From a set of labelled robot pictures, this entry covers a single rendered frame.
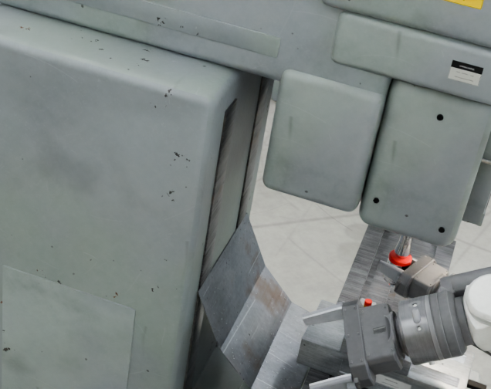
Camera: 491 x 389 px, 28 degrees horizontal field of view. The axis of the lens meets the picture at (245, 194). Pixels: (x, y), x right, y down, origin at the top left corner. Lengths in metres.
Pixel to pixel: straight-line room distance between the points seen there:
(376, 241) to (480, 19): 1.03
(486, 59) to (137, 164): 0.64
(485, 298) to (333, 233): 2.90
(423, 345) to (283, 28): 0.66
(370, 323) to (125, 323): 0.79
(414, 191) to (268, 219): 2.39
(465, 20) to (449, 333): 0.56
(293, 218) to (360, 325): 2.88
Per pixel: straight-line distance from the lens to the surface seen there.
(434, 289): 1.95
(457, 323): 1.29
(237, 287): 2.14
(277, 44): 1.71
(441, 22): 1.62
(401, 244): 1.96
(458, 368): 2.10
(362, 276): 2.38
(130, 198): 1.83
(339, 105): 1.72
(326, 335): 2.08
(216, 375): 2.33
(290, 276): 3.85
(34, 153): 1.88
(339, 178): 1.79
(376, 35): 1.66
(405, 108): 1.72
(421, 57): 1.66
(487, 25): 1.61
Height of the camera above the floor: 2.34
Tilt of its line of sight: 33 degrees down
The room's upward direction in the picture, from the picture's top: 10 degrees clockwise
